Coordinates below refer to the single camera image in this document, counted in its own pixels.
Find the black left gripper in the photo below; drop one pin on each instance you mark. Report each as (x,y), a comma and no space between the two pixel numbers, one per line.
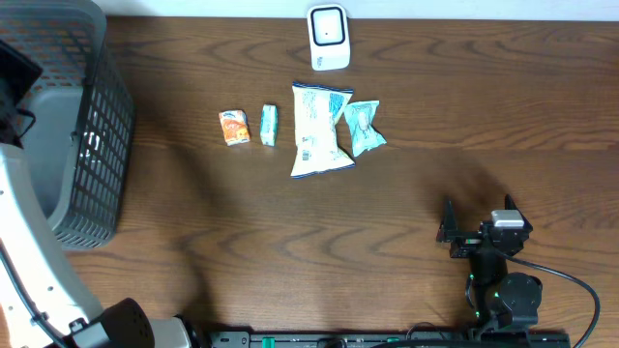
(11,100)

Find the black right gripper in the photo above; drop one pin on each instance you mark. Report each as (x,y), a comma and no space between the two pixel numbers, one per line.
(468,241)

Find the teal candy wrapper packet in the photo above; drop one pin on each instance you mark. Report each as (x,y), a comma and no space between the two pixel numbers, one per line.
(359,116)

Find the large white snack bag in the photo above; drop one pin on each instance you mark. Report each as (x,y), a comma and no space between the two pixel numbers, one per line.
(317,110)

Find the small orange juice box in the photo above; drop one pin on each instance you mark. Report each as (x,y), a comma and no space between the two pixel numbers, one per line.
(234,127)

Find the small teal white box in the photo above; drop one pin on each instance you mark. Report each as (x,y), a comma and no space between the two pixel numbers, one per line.
(269,125)

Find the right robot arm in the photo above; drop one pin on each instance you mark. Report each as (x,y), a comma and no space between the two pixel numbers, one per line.
(503,302)

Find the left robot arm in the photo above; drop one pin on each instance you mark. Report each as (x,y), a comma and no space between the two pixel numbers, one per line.
(45,302)

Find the white barcode scanner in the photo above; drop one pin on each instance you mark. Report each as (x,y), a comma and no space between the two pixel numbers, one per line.
(329,39)

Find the grey plastic mesh basket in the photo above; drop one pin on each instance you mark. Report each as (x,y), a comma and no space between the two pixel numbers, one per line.
(79,148)

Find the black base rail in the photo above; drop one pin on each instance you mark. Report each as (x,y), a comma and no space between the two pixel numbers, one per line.
(238,339)

